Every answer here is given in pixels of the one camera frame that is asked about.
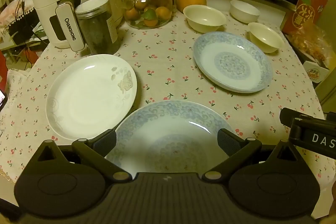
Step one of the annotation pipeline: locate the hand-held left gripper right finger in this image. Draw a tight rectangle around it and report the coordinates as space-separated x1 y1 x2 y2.
202 128 313 184

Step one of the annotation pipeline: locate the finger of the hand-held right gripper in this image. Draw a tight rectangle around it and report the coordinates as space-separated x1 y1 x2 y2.
280 108 326 126

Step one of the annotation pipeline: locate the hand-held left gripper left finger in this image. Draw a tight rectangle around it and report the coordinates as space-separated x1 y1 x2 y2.
25 129 133 184

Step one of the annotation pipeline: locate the white floral plate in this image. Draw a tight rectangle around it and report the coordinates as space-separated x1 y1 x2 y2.
46 54 138 141

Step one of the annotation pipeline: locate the blue patterned plate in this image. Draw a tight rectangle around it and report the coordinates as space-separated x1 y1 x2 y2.
105 100 240 178
193 31 273 94

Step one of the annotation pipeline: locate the small cream bowl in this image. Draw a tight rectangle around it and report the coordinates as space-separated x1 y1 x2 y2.
248 22 285 54

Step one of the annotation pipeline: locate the white bowl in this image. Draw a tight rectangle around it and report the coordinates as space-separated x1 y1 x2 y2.
230 0 261 24

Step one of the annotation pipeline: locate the large cream bowl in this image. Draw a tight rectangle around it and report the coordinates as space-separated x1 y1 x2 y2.
183 5 227 33

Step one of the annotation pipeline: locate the plastic bag of oranges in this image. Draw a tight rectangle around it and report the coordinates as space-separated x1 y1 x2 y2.
287 22 334 67

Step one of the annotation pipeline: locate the red gift box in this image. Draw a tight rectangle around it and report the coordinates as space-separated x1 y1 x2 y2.
282 0 331 35

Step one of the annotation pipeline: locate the cherry print tablecloth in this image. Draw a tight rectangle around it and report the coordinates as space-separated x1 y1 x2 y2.
0 7 326 182

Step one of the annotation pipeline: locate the dark jar with metal lid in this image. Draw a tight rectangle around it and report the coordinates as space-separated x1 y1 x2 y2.
75 0 118 55

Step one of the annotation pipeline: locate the cluster of small mandarins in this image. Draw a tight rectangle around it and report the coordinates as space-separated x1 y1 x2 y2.
125 0 172 28

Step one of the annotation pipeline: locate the pink floral cloth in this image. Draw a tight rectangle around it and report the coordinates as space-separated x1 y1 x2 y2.
0 0 36 30

